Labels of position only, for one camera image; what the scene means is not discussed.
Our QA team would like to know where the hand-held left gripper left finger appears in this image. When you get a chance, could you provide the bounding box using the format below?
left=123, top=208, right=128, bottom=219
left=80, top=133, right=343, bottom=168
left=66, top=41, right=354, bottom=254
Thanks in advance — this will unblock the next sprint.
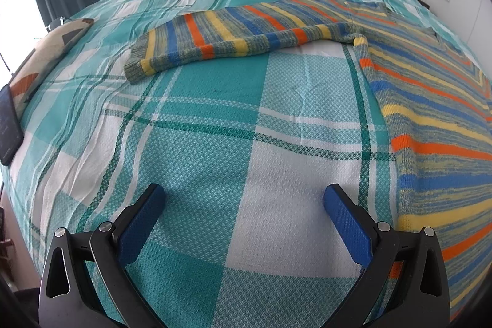
left=38, top=183, right=167, bottom=328

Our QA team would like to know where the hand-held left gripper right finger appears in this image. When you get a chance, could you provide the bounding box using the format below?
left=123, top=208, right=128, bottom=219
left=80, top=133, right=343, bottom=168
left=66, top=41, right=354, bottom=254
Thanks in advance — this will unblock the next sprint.
left=323, top=183, right=451, bottom=328

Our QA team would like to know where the striped knit sweater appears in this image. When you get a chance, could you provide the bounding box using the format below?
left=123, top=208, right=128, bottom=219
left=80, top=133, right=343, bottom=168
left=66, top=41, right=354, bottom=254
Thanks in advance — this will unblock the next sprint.
left=125, top=0, right=492, bottom=321

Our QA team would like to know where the teal plaid bedspread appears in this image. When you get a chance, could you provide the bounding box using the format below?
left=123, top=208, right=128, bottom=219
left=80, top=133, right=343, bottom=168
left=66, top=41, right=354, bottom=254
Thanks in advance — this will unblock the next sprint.
left=0, top=0, right=492, bottom=328

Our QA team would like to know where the black flat device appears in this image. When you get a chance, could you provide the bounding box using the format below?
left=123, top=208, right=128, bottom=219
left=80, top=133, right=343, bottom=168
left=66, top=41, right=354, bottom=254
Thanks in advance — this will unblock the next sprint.
left=0, top=85, right=24, bottom=165

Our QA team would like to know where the patterned cushion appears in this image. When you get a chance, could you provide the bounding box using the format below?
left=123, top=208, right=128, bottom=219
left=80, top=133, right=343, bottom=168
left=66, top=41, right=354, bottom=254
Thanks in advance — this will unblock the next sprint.
left=8, top=18, right=95, bottom=113

